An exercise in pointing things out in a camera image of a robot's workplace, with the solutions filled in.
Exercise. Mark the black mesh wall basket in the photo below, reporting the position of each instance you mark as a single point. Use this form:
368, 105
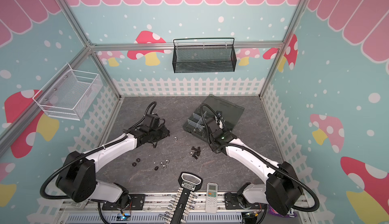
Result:
204, 55

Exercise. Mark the white wire wall basket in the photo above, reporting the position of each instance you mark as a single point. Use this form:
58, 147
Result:
69, 94

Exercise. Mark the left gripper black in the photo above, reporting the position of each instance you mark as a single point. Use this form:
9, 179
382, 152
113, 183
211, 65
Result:
164, 134

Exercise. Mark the white remote control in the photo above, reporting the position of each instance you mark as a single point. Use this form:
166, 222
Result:
211, 198

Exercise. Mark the black tool with sockets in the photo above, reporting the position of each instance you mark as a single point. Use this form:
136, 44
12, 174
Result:
183, 202

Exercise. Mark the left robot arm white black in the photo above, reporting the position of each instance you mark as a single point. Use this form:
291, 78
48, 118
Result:
76, 179

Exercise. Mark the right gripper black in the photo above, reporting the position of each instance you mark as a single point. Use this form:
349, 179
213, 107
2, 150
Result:
218, 123

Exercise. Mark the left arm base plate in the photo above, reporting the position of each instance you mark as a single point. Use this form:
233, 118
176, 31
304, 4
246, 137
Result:
135, 202

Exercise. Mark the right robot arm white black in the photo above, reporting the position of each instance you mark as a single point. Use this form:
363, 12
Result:
282, 187

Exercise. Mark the grey compartment organizer box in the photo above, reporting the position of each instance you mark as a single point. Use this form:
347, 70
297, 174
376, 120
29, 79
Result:
229, 112

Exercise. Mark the black bolts cluster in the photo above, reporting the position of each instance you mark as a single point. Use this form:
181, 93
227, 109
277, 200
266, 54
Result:
195, 152

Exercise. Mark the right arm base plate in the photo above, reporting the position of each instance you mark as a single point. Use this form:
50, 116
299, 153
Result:
234, 201

